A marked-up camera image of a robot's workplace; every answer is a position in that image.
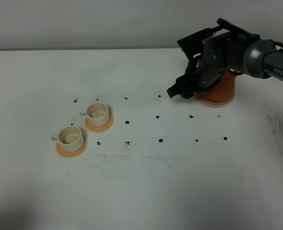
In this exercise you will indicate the near orange saucer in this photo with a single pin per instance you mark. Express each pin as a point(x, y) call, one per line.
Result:
point(67, 154)

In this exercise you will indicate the near white teacup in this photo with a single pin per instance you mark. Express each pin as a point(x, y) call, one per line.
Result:
point(70, 138)

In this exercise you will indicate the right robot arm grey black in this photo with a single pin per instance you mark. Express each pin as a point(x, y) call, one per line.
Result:
point(249, 54)

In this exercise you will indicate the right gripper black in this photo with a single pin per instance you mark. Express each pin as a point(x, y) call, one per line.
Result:
point(206, 56)

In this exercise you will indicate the orange saucer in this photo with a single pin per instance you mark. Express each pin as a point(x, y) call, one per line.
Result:
point(67, 154)
point(100, 129)

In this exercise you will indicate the cream teapot coaster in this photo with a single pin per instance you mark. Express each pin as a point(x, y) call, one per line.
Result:
point(209, 103)

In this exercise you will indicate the white teacup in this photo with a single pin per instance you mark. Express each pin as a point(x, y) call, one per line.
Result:
point(96, 114)
point(70, 138)

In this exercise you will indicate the far orange saucer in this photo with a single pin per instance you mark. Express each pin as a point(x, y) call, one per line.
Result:
point(100, 129)

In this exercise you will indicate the far white teacup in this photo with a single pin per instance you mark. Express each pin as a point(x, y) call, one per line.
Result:
point(96, 114)

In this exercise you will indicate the brown teapot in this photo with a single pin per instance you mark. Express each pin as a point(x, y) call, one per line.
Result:
point(221, 91)

